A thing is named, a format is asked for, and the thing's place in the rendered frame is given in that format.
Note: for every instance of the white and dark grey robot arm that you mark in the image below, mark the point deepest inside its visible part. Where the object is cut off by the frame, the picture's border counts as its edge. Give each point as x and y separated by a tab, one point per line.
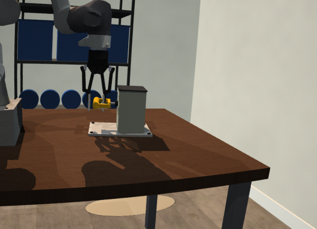
93	17

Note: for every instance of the beige flat base plate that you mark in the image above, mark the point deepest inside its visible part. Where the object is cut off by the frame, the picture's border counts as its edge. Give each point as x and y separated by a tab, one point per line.
110	129

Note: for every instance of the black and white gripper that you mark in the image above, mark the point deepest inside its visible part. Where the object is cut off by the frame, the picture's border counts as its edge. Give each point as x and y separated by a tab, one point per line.
97	64

